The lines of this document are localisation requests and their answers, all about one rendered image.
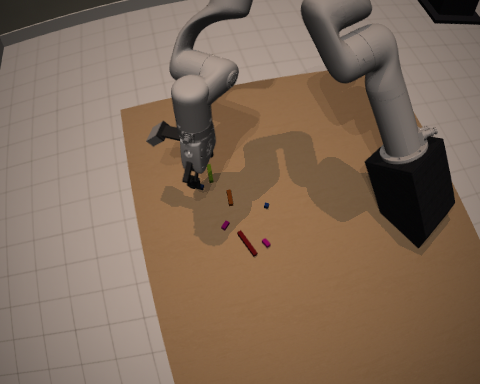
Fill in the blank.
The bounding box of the lime green rod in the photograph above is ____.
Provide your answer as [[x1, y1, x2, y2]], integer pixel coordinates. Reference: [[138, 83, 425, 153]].
[[207, 164, 214, 183]]

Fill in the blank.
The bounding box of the orange rod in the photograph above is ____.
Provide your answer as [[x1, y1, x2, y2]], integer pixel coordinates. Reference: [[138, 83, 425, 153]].
[[227, 190, 233, 206]]

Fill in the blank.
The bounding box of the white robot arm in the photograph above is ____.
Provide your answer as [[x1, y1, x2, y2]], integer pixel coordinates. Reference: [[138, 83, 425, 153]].
[[146, 0, 438, 164]]

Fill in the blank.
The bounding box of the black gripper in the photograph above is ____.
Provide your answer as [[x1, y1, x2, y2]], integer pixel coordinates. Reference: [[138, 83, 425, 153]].
[[179, 125, 216, 189]]

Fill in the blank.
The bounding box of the dark red rod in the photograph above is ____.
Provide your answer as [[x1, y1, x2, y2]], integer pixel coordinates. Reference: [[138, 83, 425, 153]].
[[237, 230, 257, 257]]

